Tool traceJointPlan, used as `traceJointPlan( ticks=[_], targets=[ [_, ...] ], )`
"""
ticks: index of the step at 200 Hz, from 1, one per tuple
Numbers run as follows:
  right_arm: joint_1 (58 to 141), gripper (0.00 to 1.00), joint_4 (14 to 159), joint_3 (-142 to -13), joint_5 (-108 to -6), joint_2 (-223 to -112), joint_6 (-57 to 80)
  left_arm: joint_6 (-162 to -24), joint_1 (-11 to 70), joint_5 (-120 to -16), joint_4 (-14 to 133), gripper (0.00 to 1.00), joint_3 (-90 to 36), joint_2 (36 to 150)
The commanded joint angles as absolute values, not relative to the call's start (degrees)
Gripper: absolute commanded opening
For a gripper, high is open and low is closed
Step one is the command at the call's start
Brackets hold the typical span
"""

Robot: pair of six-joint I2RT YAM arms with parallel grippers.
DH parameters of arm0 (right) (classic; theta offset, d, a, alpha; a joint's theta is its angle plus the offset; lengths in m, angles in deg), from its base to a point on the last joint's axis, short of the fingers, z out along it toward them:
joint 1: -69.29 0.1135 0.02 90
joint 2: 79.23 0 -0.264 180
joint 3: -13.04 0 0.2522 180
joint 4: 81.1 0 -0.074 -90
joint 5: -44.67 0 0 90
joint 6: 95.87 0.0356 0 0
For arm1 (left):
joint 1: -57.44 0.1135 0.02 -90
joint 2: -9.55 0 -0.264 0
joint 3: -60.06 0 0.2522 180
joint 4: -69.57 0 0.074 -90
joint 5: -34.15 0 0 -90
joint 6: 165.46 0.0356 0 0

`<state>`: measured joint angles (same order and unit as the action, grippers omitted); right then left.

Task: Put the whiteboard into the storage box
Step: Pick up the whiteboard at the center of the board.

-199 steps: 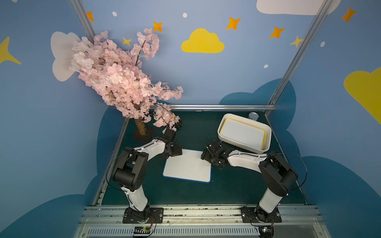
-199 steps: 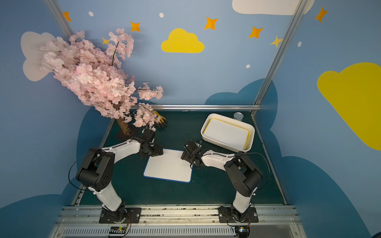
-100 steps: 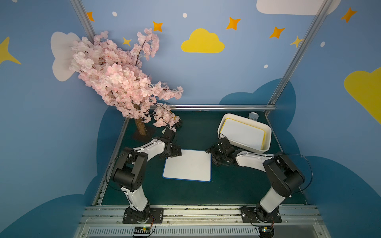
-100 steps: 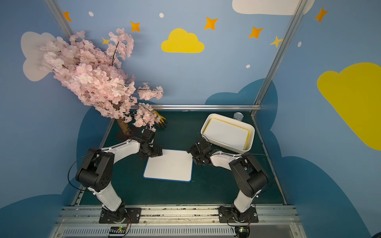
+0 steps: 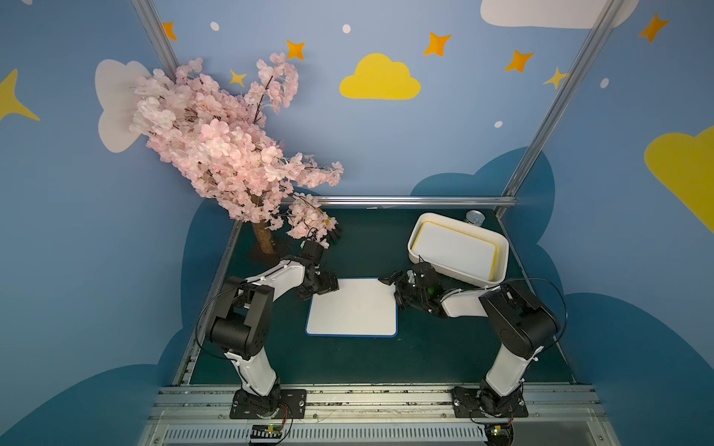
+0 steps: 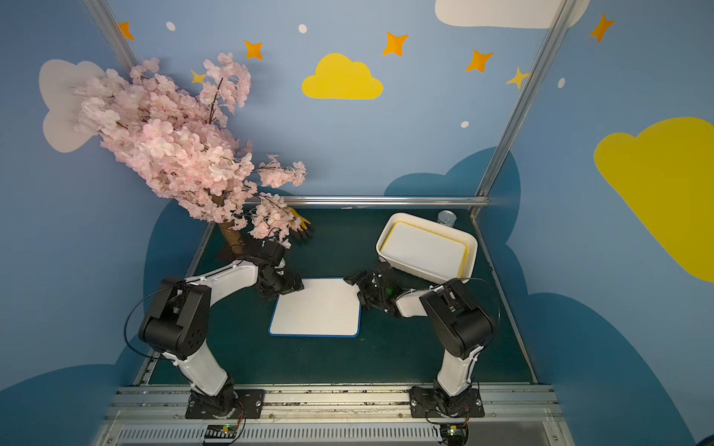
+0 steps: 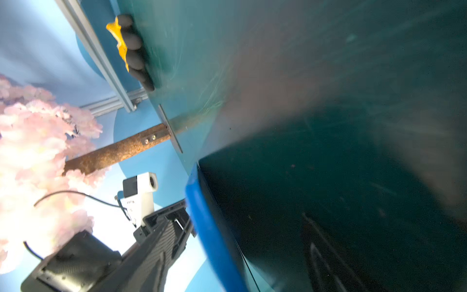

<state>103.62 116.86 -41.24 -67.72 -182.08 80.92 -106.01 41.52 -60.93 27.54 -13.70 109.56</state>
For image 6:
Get blue-framed whiteboard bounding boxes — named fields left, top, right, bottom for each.
left=269, top=279, right=361, bottom=338

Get yellow-framed whiteboard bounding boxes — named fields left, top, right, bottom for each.
left=381, top=221, right=470, bottom=279

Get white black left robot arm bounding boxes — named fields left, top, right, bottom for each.
left=139, top=240, right=304, bottom=420

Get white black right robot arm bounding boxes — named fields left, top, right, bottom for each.
left=343, top=263, right=498, bottom=421

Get white plastic storage box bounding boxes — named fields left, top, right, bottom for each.
left=374, top=212, right=479, bottom=285

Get black yellow work glove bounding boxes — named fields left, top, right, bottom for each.
left=287, top=207, right=312, bottom=241

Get left green circuit board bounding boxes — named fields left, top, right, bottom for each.
left=201, top=424, right=239, bottom=445

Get right round circuit board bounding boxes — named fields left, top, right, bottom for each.
left=439, top=424, right=469, bottom=446

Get pink artificial blossom tree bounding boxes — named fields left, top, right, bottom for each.
left=74, top=53, right=307, bottom=247

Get horizontal aluminium back rail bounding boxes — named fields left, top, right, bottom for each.
left=283, top=196, right=489, bottom=208

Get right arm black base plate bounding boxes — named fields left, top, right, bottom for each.
left=408, top=387, right=485, bottom=419

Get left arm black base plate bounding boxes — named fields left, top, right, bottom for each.
left=185, top=388, right=265, bottom=420

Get aluminium front rail frame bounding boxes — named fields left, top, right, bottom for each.
left=94, top=383, right=575, bottom=445

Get left aluminium corner post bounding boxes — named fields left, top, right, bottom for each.
left=83, top=0, right=139, bottom=74

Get aluminium corner post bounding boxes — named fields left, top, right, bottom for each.
left=470, top=0, right=578, bottom=225
left=83, top=0, right=139, bottom=74

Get right aluminium corner post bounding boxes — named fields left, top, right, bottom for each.
left=470, top=0, right=578, bottom=225

